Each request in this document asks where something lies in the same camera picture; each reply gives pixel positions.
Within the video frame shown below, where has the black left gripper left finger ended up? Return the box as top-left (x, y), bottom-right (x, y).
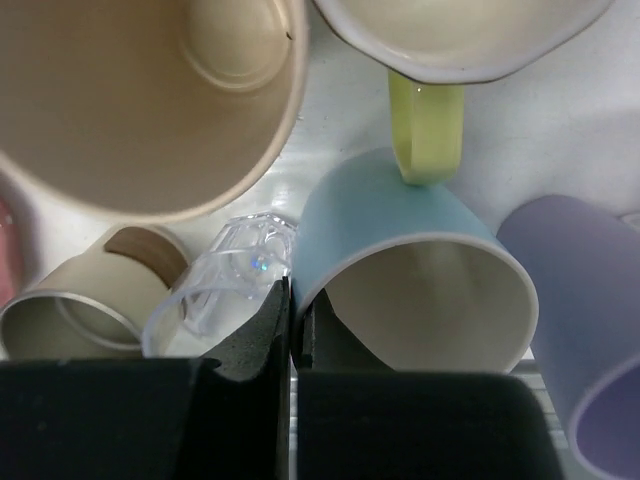
top-left (1, 279), bottom-right (290, 479)

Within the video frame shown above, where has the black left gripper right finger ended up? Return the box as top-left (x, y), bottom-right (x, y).
top-left (294, 293), bottom-right (563, 479)

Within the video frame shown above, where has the blue ceramic mug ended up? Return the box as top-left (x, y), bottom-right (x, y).
top-left (291, 149), bottom-right (539, 373)

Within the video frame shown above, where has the purple plastic cup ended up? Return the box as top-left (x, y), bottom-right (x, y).
top-left (497, 195), bottom-right (639, 479)

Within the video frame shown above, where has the beige plastic cup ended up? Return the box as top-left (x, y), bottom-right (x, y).
top-left (1, 1), bottom-right (309, 222)

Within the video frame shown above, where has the yellow-green faceted mug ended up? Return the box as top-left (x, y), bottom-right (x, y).
top-left (316, 1), bottom-right (610, 185)

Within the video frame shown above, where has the clear glass tumbler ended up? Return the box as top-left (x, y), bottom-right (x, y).
top-left (141, 212), bottom-right (297, 358)

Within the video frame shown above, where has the metal tin cup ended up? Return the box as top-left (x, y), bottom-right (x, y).
top-left (1, 225), bottom-right (190, 361)

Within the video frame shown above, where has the pink speckled plate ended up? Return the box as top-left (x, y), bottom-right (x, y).
top-left (0, 200), bottom-right (24, 306)

